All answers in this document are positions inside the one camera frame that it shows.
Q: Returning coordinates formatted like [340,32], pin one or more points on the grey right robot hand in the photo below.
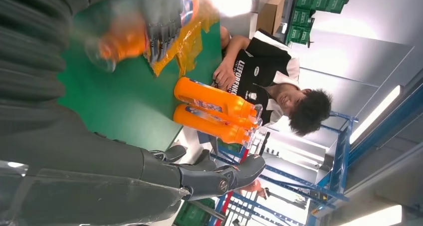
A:
[82,178]

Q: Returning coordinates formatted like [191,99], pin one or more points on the person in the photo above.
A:
[261,69]

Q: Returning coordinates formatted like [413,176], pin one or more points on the yellow tape sheet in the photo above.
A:
[193,46]

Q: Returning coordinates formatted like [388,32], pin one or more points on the brown cardboard box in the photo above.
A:
[269,14]

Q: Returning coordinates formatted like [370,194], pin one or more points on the blue metal rack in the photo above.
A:
[340,158]

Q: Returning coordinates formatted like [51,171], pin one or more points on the ceiling strip light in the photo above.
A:
[375,115]
[373,218]

